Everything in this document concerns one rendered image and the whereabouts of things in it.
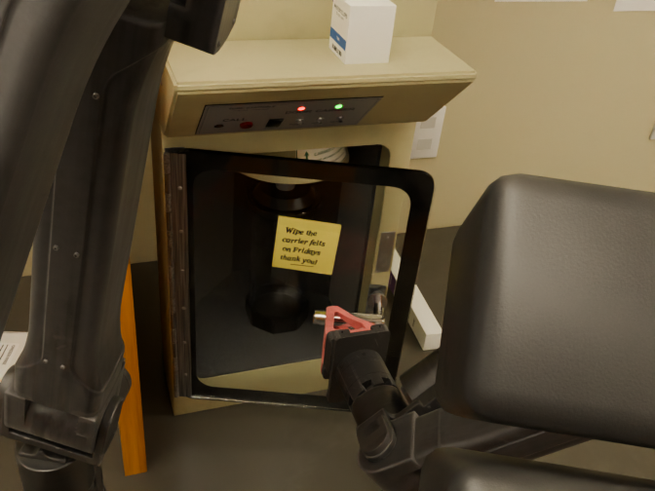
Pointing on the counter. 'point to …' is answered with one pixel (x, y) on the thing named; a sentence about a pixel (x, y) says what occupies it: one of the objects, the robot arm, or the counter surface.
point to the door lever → (357, 313)
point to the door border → (176, 256)
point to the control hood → (308, 79)
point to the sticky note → (305, 245)
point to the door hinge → (171, 247)
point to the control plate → (324, 108)
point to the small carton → (362, 30)
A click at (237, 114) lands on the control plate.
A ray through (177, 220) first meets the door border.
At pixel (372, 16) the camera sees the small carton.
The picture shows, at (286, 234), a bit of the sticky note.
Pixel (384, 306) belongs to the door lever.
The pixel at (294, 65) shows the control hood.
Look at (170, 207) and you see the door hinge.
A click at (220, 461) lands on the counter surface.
